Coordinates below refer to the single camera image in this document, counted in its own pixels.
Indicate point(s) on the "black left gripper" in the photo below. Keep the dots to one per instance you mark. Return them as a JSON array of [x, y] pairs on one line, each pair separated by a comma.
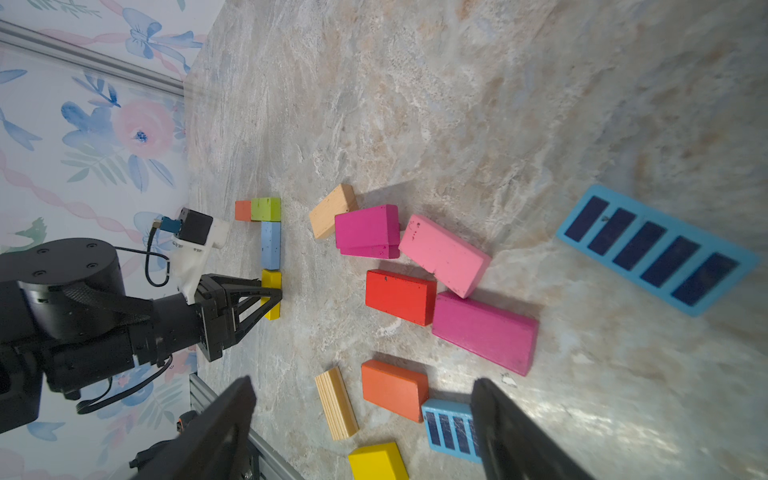
[[215, 321]]

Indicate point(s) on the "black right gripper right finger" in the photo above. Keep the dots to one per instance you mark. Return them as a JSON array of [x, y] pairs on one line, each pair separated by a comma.
[[511, 445]]

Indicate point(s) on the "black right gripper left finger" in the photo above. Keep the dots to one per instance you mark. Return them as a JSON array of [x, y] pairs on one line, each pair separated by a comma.
[[182, 458]]

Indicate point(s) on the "yellow block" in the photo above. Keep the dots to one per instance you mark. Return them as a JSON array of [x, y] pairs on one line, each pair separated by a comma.
[[272, 279], [378, 462]]

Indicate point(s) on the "light blue block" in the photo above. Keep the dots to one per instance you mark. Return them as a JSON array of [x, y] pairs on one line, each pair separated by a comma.
[[270, 245]]

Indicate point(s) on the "orange block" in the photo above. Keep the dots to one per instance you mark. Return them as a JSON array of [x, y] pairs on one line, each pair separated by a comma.
[[396, 389], [243, 211]]

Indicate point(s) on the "green block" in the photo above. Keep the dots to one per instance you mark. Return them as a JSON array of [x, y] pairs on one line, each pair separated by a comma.
[[267, 209]]

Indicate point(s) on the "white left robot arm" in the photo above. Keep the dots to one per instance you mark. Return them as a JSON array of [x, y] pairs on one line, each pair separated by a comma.
[[67, 322]]

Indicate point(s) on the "blue slotted block near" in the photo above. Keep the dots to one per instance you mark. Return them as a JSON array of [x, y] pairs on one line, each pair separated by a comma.
[[450, 429]]

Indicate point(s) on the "blue slotted block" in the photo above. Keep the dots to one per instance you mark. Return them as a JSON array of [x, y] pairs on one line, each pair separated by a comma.
[[687, 267], [450, 429]]

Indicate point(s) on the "magenta block flat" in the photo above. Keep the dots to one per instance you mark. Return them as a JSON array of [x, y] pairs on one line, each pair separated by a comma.
[[502, 337]]

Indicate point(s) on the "yellow block front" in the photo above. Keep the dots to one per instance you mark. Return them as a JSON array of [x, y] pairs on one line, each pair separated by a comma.
[[378, 462]]

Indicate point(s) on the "striped natural wood block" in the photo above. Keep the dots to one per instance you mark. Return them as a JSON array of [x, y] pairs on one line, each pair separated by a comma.
[[336, 405]]

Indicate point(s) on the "tan wooden block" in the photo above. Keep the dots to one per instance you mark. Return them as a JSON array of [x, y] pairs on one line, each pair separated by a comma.
[[339, 201]]

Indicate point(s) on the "magenta block on pile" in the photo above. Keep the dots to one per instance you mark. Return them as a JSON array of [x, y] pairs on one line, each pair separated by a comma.
[[373, 232]]

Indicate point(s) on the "red block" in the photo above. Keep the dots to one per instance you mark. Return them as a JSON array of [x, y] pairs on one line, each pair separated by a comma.
[[405, 297]]

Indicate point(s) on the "light pink block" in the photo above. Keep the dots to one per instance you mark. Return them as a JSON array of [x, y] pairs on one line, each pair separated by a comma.
[[451, 260]]

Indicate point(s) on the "blue slotted block far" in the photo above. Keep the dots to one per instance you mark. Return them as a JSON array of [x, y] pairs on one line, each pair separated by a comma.
[[687, 267]]

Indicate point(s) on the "aluminium front rail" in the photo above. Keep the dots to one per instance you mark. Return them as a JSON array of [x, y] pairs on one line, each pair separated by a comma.
[[236, 451]]

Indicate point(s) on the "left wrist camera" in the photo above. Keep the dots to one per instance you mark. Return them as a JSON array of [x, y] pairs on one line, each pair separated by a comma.
[[194, 235]]

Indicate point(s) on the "aluminium left corner post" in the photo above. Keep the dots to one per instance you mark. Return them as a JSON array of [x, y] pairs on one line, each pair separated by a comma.
[[40, 44]]

